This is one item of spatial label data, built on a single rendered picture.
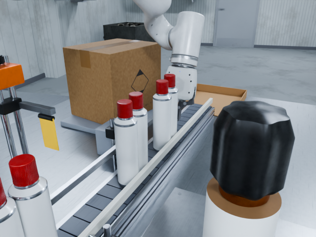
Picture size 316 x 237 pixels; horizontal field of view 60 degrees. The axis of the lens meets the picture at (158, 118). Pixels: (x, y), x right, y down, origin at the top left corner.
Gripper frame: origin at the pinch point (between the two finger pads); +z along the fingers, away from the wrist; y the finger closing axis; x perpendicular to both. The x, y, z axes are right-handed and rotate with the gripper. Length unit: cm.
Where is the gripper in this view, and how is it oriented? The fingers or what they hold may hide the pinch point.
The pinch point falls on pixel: (175, 114)
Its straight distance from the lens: 87.9
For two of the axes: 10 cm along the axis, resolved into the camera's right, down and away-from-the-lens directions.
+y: 9.0, 1.8, -4.0
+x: 4.2, -0.3, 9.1
